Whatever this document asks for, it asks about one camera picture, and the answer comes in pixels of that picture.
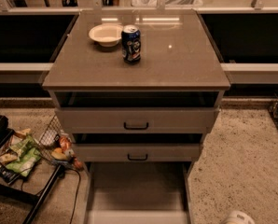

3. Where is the grey drawer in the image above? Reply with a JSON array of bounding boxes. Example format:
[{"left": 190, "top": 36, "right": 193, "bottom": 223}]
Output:
[
  {"left": 55, "top": 107, "right": 219, "bottom": 133},
  {"left": 73, "top": 144, "right": 201, "bottom": 161},
  {"left": 84, "top": 162, "right": 193, "bottom": 224}
]

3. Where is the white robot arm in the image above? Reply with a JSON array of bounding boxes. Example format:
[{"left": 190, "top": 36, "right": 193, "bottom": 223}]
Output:
[{"left": 221, "top": 210, "right": 256, "bottom": 224}]

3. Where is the grey drawer cabinet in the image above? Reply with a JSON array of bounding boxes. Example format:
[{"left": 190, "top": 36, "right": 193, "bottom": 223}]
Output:
[{"left": 43, "top": 9, "right": 229, "bottom": 224}]

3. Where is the blue soda can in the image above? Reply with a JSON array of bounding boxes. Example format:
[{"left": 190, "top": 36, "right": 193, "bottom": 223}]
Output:
[{"left": 121, "top": 25, "right": 141, "bottom": 63}]

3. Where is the white bowl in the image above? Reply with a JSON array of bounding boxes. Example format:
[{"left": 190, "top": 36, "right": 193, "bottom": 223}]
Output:
[{"left": 89, "top": 23, "right": 123, "bottom": 47}]

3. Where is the orange fruit toy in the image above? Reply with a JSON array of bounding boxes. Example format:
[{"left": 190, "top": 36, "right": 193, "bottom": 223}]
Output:
[{"left": 51, "top": 147, "right": 68, "bottom": 161}]

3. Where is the green snack bag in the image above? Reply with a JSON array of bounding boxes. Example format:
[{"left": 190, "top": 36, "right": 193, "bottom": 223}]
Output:
[{"left": 6, "top": 135, "right": 41, "bottom": 177}]

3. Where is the black metal stand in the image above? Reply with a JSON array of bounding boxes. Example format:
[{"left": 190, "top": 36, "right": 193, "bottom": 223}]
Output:
[{"left": 0, "top": 115, "right": 64, "bottom": 224}]

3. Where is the dark blue snack bag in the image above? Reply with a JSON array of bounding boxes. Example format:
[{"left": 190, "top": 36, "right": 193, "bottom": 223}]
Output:
[{"left": 0, "top": 166, "right": 20, "bottom": 185}]

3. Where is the black cable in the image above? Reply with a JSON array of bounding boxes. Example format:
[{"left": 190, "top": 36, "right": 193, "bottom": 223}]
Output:
[{"left": 58, "top": 164, "right": 82, "bottom": 224}]

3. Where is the left wire basket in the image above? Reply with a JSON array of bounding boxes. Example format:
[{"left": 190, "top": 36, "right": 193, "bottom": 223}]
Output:
[{"left": 38, "top": 116, "right": 83, "bottom": 171}]

